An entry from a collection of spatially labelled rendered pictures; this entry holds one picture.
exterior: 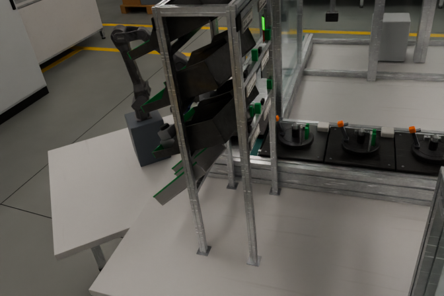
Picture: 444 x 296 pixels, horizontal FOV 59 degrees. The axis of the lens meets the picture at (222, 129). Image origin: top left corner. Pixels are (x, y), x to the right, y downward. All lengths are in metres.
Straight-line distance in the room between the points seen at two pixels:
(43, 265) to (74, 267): 0.21
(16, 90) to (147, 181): 3.13
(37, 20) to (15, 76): 1.10
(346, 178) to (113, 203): 0.89
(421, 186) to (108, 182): 1.20
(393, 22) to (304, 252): 1.53
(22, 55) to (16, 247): 2.30
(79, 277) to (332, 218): 1.65
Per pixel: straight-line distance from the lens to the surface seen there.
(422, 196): 1.52
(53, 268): 2.72
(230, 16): 0.84
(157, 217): 1.49
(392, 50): 2.52
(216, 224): 1.42
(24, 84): 4.68
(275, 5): 1.57
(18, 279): 2.78
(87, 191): 1.72
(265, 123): 1.70
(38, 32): 5.47
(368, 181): 1.48
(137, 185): 1.66
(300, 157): 1.50
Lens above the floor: 1.88
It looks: 33 degrees down
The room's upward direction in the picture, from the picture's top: 7 degrees counter-clockwise
